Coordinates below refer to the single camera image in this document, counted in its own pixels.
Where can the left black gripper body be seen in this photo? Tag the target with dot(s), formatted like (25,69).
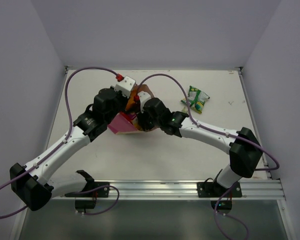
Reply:
(122,104)

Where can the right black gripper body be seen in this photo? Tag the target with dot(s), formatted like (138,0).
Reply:
(147,122)

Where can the pink and tan paper bag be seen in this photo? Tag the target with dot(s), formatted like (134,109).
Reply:
(126,122)

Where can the green snack bag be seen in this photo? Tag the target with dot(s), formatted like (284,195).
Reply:
(197,99)

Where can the small green snack packet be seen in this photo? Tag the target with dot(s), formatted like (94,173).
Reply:
(185,110)

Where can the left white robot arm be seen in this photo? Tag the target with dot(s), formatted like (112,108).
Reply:
(30,182)

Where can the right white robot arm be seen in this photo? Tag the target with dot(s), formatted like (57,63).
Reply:
(244,156)

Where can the orange snack bag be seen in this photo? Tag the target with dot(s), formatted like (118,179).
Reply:
(131,103)

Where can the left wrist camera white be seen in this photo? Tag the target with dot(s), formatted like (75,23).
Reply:
(125,85)

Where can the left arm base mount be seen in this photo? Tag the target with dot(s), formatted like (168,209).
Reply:
(96,189)

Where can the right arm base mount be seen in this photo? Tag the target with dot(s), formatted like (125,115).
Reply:
(209,188)

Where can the aluminium front rail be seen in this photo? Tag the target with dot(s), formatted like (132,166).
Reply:
(167,190)

